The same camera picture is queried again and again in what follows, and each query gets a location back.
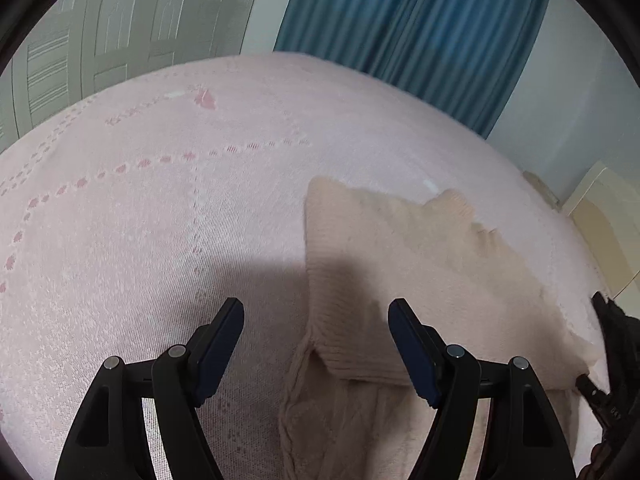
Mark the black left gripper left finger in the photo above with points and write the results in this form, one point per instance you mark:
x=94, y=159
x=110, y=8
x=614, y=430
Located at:
x=109, y=437

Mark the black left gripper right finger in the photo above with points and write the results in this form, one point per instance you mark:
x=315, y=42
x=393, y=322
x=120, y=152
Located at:
x=523, y=438

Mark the black padded jacket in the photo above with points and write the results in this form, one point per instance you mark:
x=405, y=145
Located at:
x=620, y=334

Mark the blue curtain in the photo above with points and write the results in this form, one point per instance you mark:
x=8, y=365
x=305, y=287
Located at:
x=464, y=57

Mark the peach knit sweater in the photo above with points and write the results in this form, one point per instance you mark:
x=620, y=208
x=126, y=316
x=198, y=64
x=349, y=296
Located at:
x=414, y=309

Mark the pink patterned bed sheet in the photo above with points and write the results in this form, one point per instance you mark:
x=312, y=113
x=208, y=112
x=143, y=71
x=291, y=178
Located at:
x=128, y=219

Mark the white wardrobe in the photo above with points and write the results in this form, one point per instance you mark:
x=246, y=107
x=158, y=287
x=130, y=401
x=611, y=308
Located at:
x=80, y=47

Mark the cream wooden headboard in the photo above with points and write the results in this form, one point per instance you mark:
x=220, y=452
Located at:
x=605, y=209

